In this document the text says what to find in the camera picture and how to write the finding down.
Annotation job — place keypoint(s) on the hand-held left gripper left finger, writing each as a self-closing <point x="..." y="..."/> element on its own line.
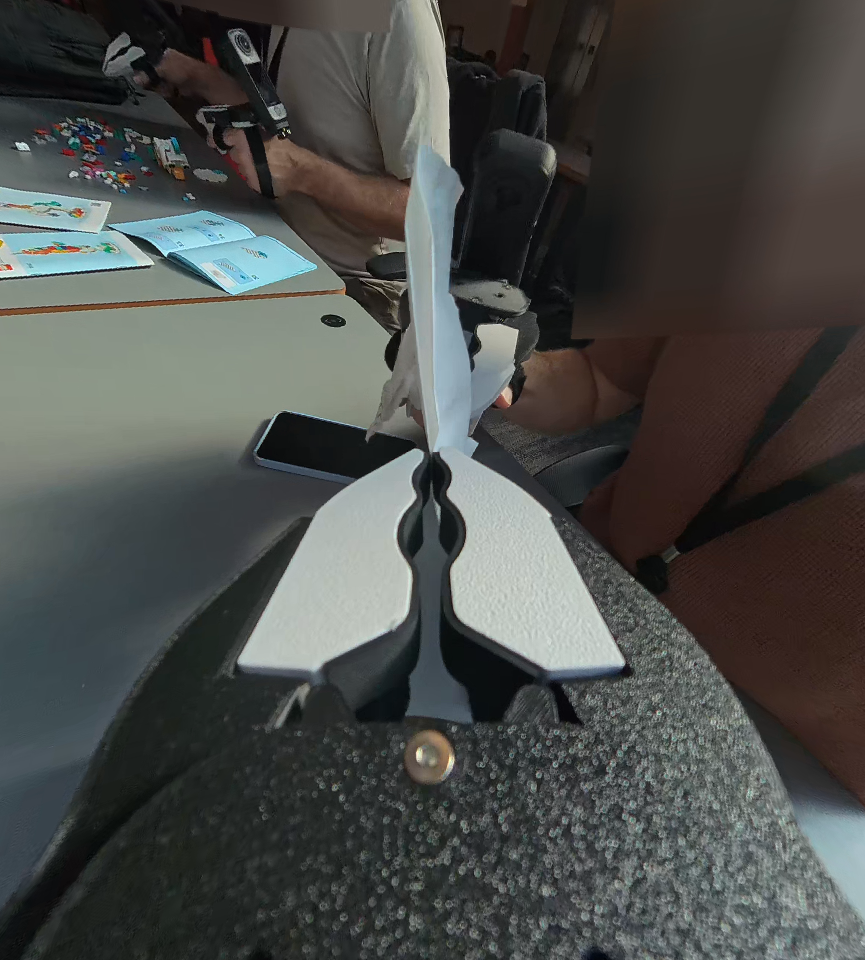
<point x="333" y="593"/>

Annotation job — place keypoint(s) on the colourful lego pile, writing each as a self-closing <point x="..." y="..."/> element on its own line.
<point x="96" y="150"/>

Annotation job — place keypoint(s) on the black smartphone blue case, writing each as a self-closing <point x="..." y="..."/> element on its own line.
<point x="328" y="445"/>

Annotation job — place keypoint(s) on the person's right forearm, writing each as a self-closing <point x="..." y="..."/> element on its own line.
<point x="568" y="392"/>

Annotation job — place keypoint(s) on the open blue instruction booklet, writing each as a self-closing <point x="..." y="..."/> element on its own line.
<point x="215" y="253"/>

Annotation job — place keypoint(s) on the black backpack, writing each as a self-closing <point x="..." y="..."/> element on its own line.
<point x="26" y="44"/>

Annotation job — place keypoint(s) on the black mesh office chair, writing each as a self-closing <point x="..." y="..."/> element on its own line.
<point x="583" y="474"/>

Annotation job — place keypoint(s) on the large plain white paper bag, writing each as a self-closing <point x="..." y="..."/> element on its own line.
<point x="434" y="300"/>

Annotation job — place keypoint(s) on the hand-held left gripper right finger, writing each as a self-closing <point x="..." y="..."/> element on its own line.
<point x="529" y="593"/>

